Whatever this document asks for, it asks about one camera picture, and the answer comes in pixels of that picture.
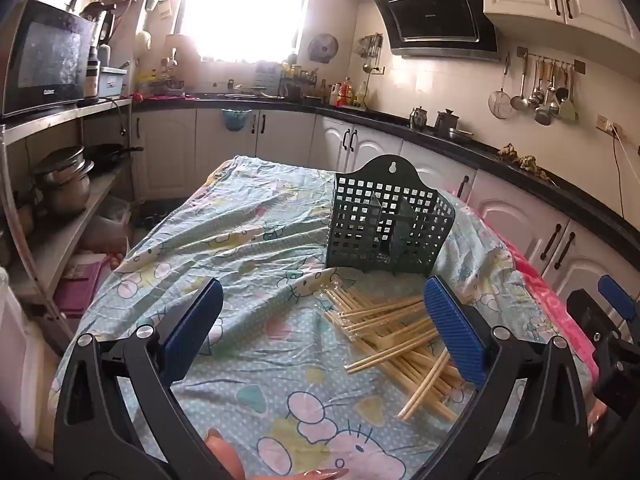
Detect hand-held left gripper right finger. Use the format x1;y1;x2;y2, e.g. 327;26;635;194
422;275;591;480

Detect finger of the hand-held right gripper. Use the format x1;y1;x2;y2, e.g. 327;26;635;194
566;290;622;347
597;274;640;319

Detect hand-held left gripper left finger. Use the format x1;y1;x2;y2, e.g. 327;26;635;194
52;277;226;480

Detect bunch of wooden chopsticks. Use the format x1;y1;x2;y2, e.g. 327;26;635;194
320;280;468;421

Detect green perforated utensil basket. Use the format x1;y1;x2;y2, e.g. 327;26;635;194
325;155;457;278

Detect person's right hand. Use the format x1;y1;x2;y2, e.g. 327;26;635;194
585;396;613;441

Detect person's left hand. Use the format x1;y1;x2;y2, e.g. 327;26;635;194
205;427;351;480

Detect pink cloth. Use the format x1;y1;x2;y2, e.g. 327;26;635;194
450;190;601;381

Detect cartoon printed blue tablecloth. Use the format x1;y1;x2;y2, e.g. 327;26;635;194
50;155;571;480

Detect black kitchen countertop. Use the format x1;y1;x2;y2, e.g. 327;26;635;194
132;91;640;281

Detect pink storage box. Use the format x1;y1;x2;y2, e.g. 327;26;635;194
54;255;108;318

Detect white lower kitchen cabinets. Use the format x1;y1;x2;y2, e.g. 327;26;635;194
131;107;640;321

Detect pale green spatula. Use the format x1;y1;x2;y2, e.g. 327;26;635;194
558;67;580;123

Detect large steel ladle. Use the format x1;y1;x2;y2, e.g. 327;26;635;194
534;62;553;127

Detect black frying pan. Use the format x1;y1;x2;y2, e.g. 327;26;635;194
85;143;144;173

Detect steel cooking pot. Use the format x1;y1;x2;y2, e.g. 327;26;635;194
31;146;95;216

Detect steel pot with lid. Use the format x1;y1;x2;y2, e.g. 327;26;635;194
434;109;460;136

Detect small steel ladle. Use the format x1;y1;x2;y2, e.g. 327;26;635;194
530;60;546;108

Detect perforated steel ladle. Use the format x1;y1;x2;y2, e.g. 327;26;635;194
510;56;530;112

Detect blue hanging bin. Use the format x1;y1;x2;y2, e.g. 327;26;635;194
222;108;252;133

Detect blue plastic box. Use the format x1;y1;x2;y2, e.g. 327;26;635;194
97;66;128;98

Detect grey blue slotted holder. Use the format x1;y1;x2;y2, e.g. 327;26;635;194
255;60;281;96

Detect beige cutting board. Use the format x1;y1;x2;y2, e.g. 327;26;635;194
165;34;201;96

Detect dark spice rack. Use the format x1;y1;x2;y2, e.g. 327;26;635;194
280;62;318;98

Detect black blender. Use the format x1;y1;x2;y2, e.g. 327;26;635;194
80;2;117;103

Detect hanging kitchen tools cluster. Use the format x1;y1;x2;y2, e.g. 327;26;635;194
357;34;385;73

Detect black microwave oven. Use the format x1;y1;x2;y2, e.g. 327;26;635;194
2;0;98;120

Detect black range hood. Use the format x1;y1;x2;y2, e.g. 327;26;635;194
368;0;501;63

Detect bright kitchen window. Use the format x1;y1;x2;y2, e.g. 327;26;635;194
172;0;318;63

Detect white power cable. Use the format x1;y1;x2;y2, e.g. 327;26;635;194
612;130;640;216

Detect wire mesh strainer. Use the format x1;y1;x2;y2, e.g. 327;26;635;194
488;54;513;120

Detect metal utensil rail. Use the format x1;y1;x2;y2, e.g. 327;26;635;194
516;46;587;76

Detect round wall fan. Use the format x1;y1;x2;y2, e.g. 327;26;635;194
307;34;340;65

